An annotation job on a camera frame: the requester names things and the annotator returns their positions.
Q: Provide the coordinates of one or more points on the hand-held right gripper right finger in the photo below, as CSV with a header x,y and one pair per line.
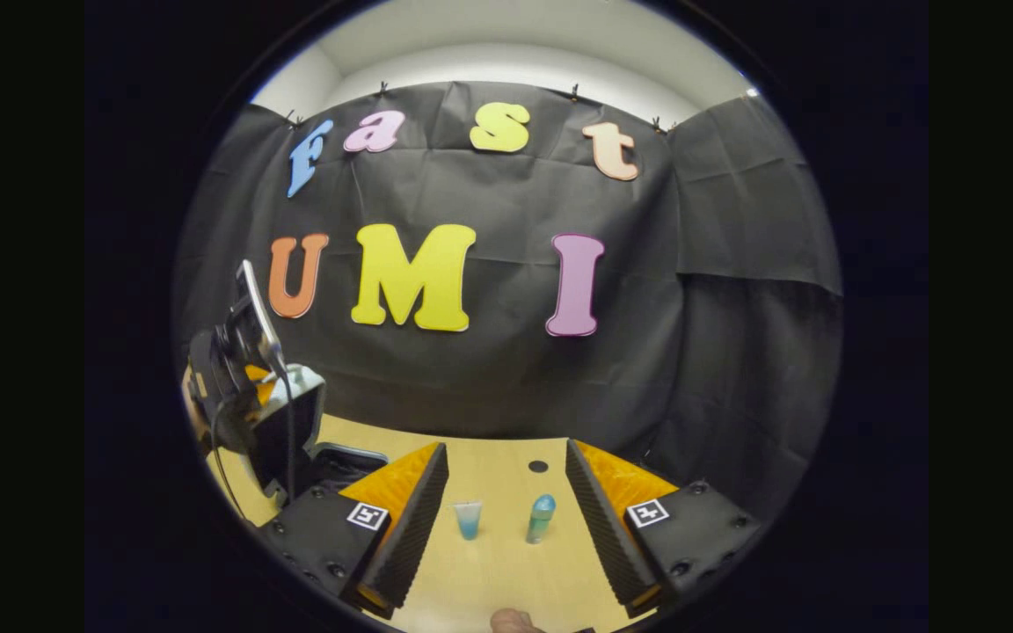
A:
x,y
599,519

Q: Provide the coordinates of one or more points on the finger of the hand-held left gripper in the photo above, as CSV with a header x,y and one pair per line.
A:
x,y
258,382

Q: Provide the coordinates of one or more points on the blue green bottle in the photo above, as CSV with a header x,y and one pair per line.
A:
x,y
540,523

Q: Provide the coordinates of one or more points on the black backdrop cloth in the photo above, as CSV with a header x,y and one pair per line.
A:
x,y
489,378

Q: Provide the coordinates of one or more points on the small clear blue tube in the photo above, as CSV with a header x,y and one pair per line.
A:
x,y
468,523

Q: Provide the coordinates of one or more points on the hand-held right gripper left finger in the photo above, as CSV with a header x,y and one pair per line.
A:
x,y
414,519

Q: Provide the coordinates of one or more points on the light blue suitcase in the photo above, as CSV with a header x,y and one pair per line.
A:
x,y
309,387

